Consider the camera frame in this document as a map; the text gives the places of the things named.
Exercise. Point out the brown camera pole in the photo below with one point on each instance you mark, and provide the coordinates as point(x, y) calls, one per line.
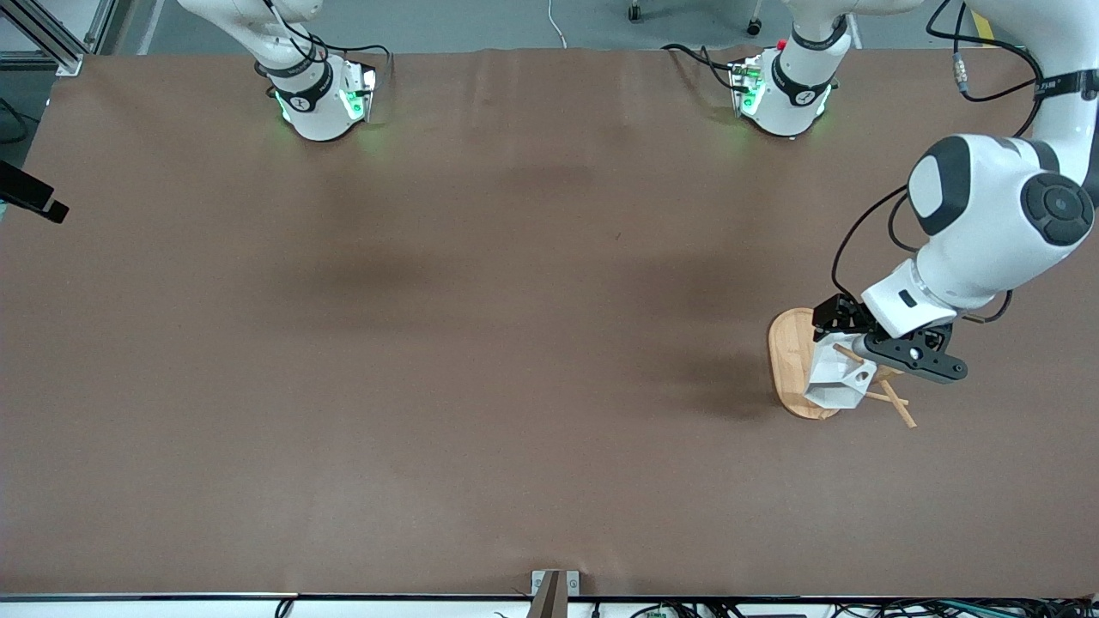
point(548, 601)

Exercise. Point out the grey metal mounting bracket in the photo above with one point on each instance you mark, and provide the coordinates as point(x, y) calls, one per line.
point(573, 584)

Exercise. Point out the aluminium profile frame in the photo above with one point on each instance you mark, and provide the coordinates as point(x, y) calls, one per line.
point(60, 51)

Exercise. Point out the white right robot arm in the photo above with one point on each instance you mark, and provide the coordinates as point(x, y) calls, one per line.
point(313, 107)

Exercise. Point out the wooden cup rack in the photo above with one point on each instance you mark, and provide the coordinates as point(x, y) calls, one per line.
point(786, 360)

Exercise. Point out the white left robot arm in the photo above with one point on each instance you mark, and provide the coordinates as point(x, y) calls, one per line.
point(979, 232)

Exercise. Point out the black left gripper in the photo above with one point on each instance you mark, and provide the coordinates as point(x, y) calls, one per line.
point(842, 316)

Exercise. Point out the white faceted cup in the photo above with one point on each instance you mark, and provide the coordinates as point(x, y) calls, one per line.
point(837, 382)

